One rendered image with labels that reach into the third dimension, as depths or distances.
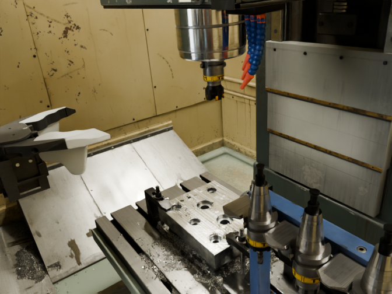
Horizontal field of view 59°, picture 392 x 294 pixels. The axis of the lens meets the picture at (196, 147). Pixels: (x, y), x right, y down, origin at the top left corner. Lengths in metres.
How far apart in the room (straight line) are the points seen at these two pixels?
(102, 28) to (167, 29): 0.36
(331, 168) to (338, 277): 0.73
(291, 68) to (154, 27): 0.89
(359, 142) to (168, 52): 1.16
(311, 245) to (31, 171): 0.42
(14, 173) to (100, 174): 1.30
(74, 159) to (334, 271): 0.41
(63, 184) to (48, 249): 0.34
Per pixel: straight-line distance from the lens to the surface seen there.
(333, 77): 1.15
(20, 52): 1.69
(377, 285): 0.53
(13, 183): 0.50
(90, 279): 1.48
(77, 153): 0.48
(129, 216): 1.26
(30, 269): 1.58
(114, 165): 1.82
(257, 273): 0.83
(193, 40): 0.76
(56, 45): 1.72
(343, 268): 0.59
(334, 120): 1.19
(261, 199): 0.61
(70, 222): 1.64
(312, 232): 0.56
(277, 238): 0.62
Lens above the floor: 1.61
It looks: 25 degrees down
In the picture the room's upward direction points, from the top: 5 degrees counter-clockwise
